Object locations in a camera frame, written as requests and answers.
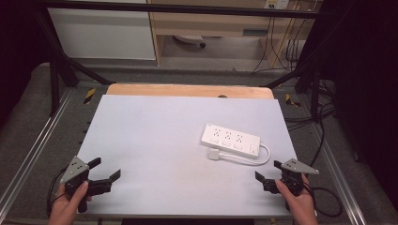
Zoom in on black hanging cables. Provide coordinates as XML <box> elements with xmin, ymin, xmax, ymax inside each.
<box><xmin>251</xmin><ymin>14</ymin><xmax>306</xmax><ymax>75</ymax></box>

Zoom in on black floor cables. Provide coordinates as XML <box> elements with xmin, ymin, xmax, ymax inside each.
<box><xmin>283</xmin><ymin>78</ymin><xmax>339</xmax><ymax>168</ymax></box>

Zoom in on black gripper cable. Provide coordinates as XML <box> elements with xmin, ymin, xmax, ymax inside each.
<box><xmin>300</xmin><ymin>180</ymin><xmax>344</xmax><ymax>218</ymax></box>
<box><xmin>46</xmin><ymin>167</ymin><xmax>69</xmax><ymax>218</ymax></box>

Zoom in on wooden desk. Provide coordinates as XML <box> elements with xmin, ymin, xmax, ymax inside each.
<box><xmin>146</xmin><ymin>0</ymin><xmax>315</xmax><ymax>68</ymax></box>

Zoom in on aluminium floor rail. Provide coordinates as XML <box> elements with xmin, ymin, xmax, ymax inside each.
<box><xmin>313</xmin><ymin>123</ymin><xmax>368</xmax><ymax>225</ymax></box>
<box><xmin>0</xmin><ymin>89</ymin><xmax>73</xmax><ymax>215</ymax></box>

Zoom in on dark curtain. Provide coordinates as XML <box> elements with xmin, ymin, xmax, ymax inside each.
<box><xmin>0</xmin><ymin>0</ymin><xmax>53</xmax><ymax>126</ymax></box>
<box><xmin>315</xmin><ymin>0</ymin><xmax>398</xmax><ymax>207</ymax></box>

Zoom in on office chair base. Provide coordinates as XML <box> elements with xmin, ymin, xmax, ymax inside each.
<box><xmin>173</xmin><ymin>34</ymin><xmax>207</xmax><ymax>50</ymax></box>

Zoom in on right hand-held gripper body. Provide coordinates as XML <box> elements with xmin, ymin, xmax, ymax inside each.
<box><xmin>279</xmin><ymin>157</ymin><xmax>320</xmax><ymax>211</ymax></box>

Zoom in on person's right hand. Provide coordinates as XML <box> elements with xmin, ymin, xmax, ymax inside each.
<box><xmin>274</xmin><ymin>173</ymin><xmax>319</xmax><ymax>225</ymax></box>

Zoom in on black metal frame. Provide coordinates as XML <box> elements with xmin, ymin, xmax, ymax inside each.
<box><xmin>32</xmin><ymin>0</ymin><xmax>337</xmax><ymax>123</ymax></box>

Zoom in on white cabinet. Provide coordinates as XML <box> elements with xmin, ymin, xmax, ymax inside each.
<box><xmin>47</xmin><ymin>0</ymin><xmax>157</xmax><ymax>61</ymax></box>

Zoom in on yellow black hazard tape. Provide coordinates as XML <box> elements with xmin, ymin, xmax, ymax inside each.
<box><xmin>83</xmin><ymin>87</ymin><xmax>97</xmax><ymax>105</ymax></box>
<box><xmin>284</xmin><ymin>93</ymin><xmax>302</xmax><ymax>108</ymax></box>

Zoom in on white power strip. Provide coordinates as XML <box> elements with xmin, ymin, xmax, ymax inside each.
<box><xmin>200</xmin><ymin>123</ymin><xmax>262</xmax><ymax>158</ymax></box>

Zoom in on white wall outlet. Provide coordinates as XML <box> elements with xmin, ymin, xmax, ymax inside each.
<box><xmin>263</xmin><ymin>0</ymin><xmax>291</xmax><ymax>10</ymax></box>

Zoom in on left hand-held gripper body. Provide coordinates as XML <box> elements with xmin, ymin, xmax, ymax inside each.
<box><xmin>59</xmin><ymin>156</ymin><xmax>92</xmax><ymax>214</ymax></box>

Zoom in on white cable with plug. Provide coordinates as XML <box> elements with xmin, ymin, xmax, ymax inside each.
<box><xmin>208</xmin><ymin>142</ymin><xmax>271</xmax><ymax>167</ymax></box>

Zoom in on wooden table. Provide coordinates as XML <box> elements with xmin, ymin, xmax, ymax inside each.
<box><xmin>105</xmin><ymin>82</ymin><xmax>275</xmax><ymax>100</ymax></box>

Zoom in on person's left hand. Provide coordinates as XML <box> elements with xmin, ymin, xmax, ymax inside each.
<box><xmin>48</xmin><ymin>180</ymin><xmax>94</xmax><ymax>225</ymax></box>

